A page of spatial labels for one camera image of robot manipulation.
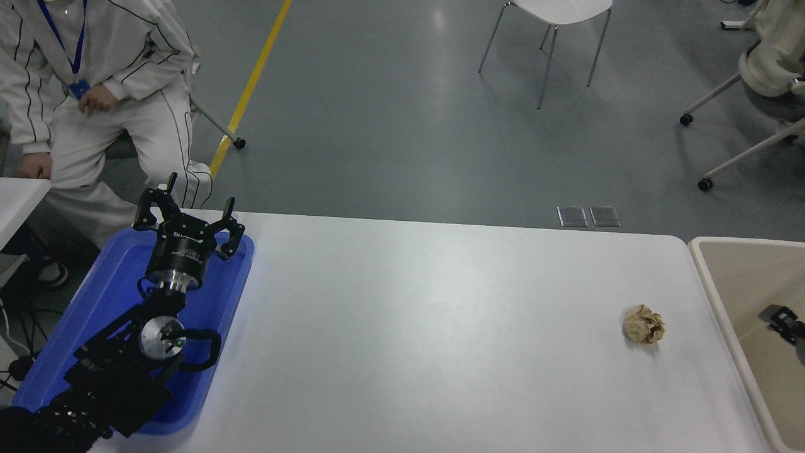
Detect person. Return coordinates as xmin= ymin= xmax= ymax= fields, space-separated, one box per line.
xmin=0 ymin=0 xmax=213 ymax=290
xmin=738 ymin=0 xmax=805 ymax=99

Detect large pale bin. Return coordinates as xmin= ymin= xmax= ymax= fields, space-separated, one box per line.
xmin=689 ymin=237 xmax=805 ymax=453

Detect person's left hand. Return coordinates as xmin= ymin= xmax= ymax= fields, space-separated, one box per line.
xmin=79 ymin=85 xmax=121 ymax=115

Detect person's right hand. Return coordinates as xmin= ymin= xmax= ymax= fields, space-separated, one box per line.
xmin=18 ymin=151 xmax=55 ymax=181

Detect blue plastic tray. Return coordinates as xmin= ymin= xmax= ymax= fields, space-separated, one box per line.
xmin=13 ymin=226 xmax=255 ymax=436

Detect white chair with casters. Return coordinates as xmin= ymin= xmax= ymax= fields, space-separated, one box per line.
xmin=679 ymin=72 xmax=805 ymax=193
xmin=104 ymin=57 xmax=247 ymax=161

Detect black floor cables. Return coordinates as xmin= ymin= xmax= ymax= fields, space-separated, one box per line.
xmin=0 ymin=286 xmax=51 ymax=394

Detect white chair with metal legs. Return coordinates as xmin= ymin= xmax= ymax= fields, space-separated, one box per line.
xmin=478 ymin=0 xmax=614 ymax=109

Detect blue lanyard with badge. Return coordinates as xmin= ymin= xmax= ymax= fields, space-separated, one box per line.
xmin=36 ymin=0 xmax=91 ymax=101

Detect crumpled tan paper ball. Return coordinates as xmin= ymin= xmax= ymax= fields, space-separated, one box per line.
xmin=623 ymin=305 xmax=666 ymax=345

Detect small white side table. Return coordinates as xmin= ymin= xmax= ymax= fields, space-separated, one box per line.
xmin=0 ymin=177 xmax=52 ymax=287

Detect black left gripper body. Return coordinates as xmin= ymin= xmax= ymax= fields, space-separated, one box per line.
xmin=146 ymin=220 xmax=219 ymax=282

